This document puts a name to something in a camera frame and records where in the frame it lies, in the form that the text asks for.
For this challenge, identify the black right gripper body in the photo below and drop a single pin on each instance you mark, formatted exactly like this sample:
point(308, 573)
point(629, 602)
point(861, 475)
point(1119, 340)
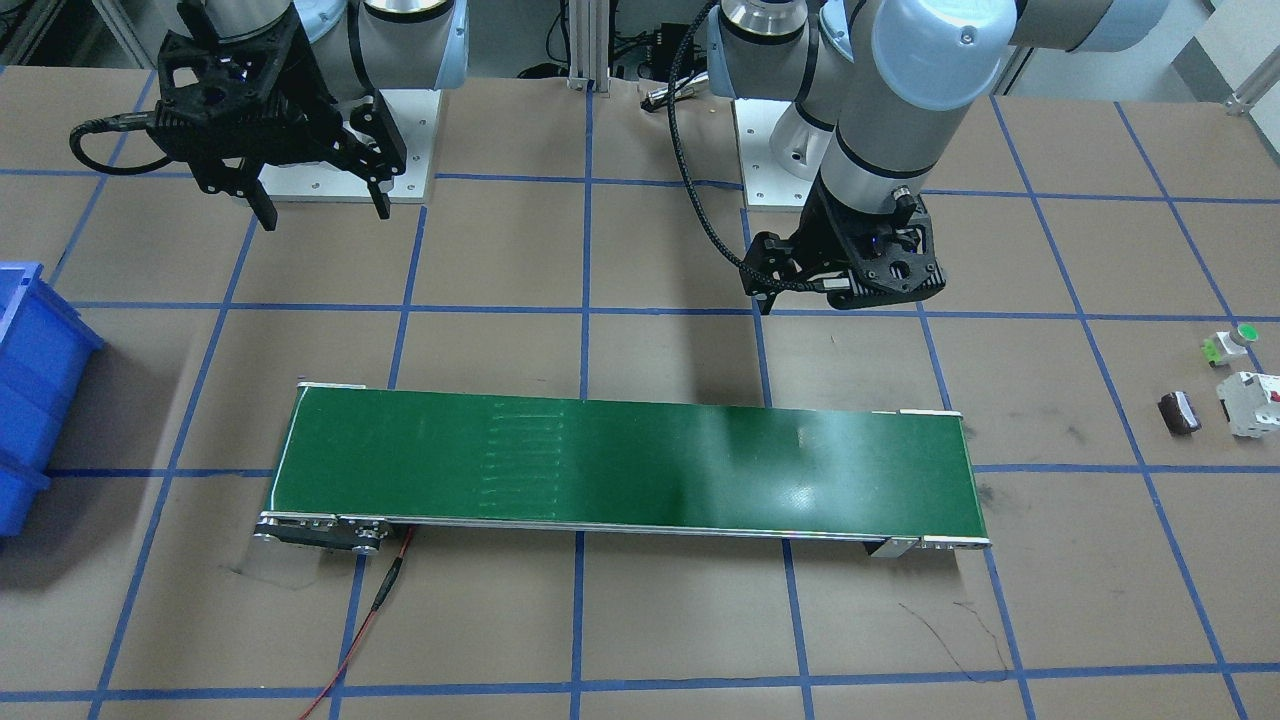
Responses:
point(366, 139)

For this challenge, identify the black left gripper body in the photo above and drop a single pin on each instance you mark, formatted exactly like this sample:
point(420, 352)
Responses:
point(815, 232)

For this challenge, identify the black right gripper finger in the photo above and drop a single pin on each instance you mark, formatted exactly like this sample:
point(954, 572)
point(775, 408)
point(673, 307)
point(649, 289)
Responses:
point(373, 149)
point(240, 180)

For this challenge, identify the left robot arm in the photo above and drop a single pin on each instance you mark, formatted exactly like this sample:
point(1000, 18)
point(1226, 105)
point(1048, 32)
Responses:
point(875, 91)

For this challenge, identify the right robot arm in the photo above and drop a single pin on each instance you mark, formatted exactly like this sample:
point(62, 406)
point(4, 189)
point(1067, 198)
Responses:
point(360, 46)

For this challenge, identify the blue plastic bin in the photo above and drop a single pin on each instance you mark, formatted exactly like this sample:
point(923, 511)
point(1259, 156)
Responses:
point(44, 348)

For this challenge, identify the green conveyor belt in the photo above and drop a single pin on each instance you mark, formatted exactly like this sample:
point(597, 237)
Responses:
point(355, 460)

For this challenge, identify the white circuit breaker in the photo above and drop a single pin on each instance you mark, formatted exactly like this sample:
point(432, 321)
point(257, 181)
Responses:
point(1251, 403)

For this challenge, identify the green push button switch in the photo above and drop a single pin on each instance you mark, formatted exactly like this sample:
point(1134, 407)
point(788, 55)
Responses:
point(1223, 348)

